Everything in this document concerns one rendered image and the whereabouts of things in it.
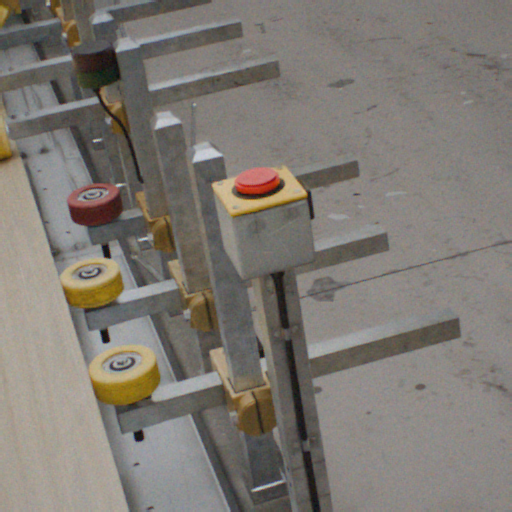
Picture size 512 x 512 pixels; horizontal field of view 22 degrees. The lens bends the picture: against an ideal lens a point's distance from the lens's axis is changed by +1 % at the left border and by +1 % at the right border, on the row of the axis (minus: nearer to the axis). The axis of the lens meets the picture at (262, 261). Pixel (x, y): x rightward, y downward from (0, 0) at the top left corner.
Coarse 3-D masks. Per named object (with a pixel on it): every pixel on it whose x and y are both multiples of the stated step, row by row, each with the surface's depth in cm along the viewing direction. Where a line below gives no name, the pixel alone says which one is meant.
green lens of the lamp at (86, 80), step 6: (114, 66) 185; (78, 72) 184; (90, 72) 183; (96, 72) 183; (102, 72) 183; (108, 72) 184; (114, 72) 185; (78, 78) 185; (84, 78) 184; (90, 78) 184; (96, 78) 183; (102, 78) 184; (108, 78) 184; (114, 78) 185; (78, 84) 186; (84, 84) 184; (90, 84) 184; (96, 84) 184; (102, 84) 184; (108, 84) 184
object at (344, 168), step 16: (336, 160) 207; (352, 160) 206; (304, 176) 205; (320, 176) 205; (336, 176) 206; (352, 176) 207; (112, 224) 199; (128, 224) 200; (144, 224) 201; (96, 240) 199; (112, 240) 200
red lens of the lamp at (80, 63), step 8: (112, 48) 184; (72, 56) 184; (80, 56) 182; (88, 56) 182; (96, 56) 182; (104, 56) 183; (112, 56) 184; (80, 64) 183; (88, 64) 183; (96, 64) 183; (104, 64) 183
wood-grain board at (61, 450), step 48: (0, 96) 245; (0, 192) 205; (0, 240) 190; (0, 288) 176; (48, 288) 174; (0, 336) 165; (48, 336) 163; (0, 384) 155; (48, 384) 153; (0, 432) 146; (48, 432) 144; (96, 432) 143; (0, 480) 138; (48, 480) 137; (96, 480) 135
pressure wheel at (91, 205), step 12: (72, 192) 200; (84, 192) 200; (96, 192) 198; (108, 192) 198; (72, 204) 196; (84, 204) 195; (96, 204) 195; (108, 204) 195; (120, 204) 198; (72, 216) 197; (84, 216) 195; (96, 216) 195; (108, 216) 196; (108, 252) 202
